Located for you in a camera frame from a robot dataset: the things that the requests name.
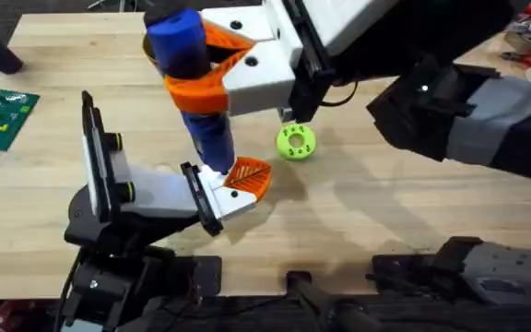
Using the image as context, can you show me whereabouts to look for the green board with toy blocks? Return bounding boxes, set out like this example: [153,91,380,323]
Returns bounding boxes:
[0,86,41,157]

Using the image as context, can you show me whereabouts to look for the blue electric screwdriver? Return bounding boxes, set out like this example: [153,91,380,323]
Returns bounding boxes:
[143,0,238,176]

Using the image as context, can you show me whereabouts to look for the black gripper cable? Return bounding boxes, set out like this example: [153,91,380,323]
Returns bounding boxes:
[320,80,360,108]

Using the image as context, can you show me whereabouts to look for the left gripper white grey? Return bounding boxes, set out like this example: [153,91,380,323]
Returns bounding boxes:
[103,132,273,237]

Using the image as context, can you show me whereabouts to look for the left wrist upright flat plate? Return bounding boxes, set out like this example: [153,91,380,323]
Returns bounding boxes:
[80,90,114,223]

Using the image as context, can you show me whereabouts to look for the green disc with holes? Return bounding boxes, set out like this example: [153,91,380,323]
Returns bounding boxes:
[276,123,317,161]

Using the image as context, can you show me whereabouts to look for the black rail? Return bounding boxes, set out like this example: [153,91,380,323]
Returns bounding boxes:
[145,270,531,332]

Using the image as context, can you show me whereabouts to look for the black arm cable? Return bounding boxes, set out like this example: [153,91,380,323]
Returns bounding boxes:
[54,248,83,332]

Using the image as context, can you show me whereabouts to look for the red handled pliers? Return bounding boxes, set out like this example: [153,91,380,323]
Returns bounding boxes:
[500,50,531,69]

